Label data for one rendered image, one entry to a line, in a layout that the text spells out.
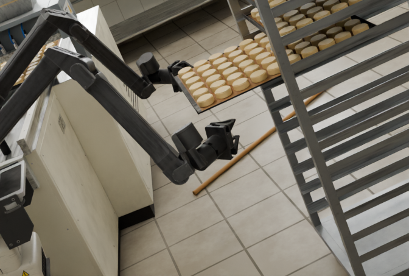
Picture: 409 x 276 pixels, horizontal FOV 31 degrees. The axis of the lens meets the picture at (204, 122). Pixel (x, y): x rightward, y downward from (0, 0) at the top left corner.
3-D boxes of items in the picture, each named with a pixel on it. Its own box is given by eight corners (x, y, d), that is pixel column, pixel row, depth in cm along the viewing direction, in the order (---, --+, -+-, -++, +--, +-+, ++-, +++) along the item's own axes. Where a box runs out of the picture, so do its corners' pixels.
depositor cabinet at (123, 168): (52, 160, 488) (-8, 49, 455) (151, 120, 484) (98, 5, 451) (28, 268, 370) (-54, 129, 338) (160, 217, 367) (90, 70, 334)
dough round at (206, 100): (196, 106, 219) (193, 100, 218) (209, 97, 221) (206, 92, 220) (204, 108, 215) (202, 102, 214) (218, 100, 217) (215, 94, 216)
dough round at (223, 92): (215, 95, 220) (212, 90, 220) (230, 89, 221) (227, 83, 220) (218, 101, 216) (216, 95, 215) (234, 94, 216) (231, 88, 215)
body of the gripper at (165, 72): (187, 85, 267) (171, 85, 271) (181, 59, 263) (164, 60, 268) (178, 92, 262) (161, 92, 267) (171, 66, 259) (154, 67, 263)
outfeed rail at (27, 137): (64, 19, 453) (59, 9, 450) (69, 17, 452) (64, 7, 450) (24, 156, 268) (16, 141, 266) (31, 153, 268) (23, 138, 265)
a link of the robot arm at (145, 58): (135, 89, 272) (143, 99, 265) (120, 67, 265) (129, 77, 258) (160, 70, 274) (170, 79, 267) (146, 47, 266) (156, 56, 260)
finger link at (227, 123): (241, 112, 207) (225, 127, 200) (247, 134, 210) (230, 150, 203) (222, 111, 211) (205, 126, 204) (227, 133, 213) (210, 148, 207)
